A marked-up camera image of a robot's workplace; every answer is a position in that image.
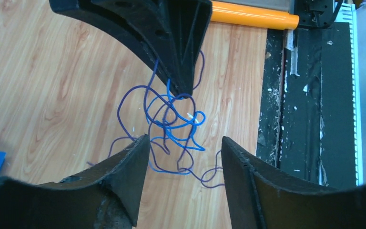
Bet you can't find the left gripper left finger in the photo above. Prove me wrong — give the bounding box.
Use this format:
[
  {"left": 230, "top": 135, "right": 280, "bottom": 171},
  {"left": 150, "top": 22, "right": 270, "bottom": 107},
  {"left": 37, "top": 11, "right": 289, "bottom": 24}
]
[{"left": 0, "top": 135, "right": 150, "bottom": 229}]

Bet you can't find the purple wire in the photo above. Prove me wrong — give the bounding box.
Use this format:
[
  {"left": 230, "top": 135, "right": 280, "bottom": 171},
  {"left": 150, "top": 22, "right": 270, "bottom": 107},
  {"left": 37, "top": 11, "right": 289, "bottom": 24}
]
[{"left": 86, "top": 49, "right": 226, "bottom": 189}]

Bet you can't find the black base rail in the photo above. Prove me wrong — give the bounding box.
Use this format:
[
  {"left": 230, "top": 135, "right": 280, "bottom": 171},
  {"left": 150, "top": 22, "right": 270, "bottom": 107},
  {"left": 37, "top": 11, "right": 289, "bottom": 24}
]
[{"left": 255, "top": 22, "right": 364, "bottom": 189}]

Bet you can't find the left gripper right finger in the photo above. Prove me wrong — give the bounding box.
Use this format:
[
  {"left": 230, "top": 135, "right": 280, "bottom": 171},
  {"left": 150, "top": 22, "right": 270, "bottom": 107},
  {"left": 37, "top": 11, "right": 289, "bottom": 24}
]
[{"left": 221, "top": 136, "right": 366, "bottom": 229}]

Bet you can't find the orange cylinder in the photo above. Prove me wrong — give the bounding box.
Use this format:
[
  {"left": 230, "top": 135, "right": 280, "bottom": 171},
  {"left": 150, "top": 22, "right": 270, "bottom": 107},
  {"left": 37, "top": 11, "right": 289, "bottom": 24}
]
[{"left": 211, "top": 0, "right": 300, "bottom": 30}]

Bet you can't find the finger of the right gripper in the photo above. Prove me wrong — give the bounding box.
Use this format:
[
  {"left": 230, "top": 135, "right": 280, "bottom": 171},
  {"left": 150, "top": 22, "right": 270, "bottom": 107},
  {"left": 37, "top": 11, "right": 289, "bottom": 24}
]
[
  {"left": 49, "top": 0, "right": 183, "bottom": 92},
  {"left": 158, "top": 0, "right": 212, "bottom": 96}
]

